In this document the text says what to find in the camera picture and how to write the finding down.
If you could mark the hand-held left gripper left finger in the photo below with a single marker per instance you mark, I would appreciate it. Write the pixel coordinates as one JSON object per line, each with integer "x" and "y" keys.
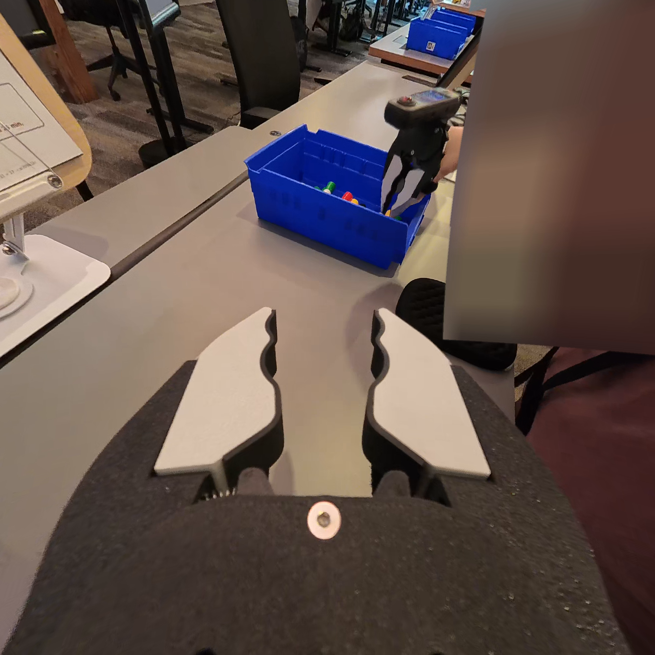
{"x": 225, "y": 409}

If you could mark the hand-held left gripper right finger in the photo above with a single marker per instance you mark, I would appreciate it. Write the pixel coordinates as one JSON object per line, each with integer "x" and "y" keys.
{"x": 424, "y": 409}

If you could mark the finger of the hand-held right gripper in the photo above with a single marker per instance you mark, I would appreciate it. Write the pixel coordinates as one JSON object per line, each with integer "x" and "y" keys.
{"x": 390, "y": 179}
{"x": 412, "y": 187}

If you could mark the blue plastic bin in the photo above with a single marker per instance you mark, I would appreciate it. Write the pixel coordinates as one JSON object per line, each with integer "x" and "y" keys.
{"x": 460, "y": 18}
{"x": 317, "y": 225}

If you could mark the person's right hand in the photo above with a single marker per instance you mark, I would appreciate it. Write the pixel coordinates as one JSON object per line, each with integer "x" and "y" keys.
{"x": 453, "y": 153}

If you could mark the black textured wrist pad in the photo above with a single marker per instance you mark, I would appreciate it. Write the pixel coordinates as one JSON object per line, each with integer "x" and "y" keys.
{"x": 419, "y": 307}

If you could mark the blue bin with white label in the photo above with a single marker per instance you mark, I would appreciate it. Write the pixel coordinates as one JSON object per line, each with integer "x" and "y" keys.
{"x": 450, "y": 41}

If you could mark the black office chair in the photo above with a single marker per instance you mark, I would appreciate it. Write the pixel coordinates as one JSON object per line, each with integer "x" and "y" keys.
{"x": 87, "y": 7}
{"x": 261, "y": 51}

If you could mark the printed instruction sheet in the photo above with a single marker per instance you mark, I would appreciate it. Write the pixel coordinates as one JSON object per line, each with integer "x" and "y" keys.
{"x": 25, "y": 133}

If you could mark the wooden instruction board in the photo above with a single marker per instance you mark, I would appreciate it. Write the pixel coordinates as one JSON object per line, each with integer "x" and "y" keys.
{"x": 30, "y": 74}

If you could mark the white stand bracket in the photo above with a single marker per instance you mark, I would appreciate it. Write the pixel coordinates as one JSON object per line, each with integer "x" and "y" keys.
{"x": 13, "y": 230}

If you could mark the wooden post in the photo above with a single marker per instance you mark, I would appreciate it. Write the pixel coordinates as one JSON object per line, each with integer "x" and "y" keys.
{"x": 66, "y": 56}

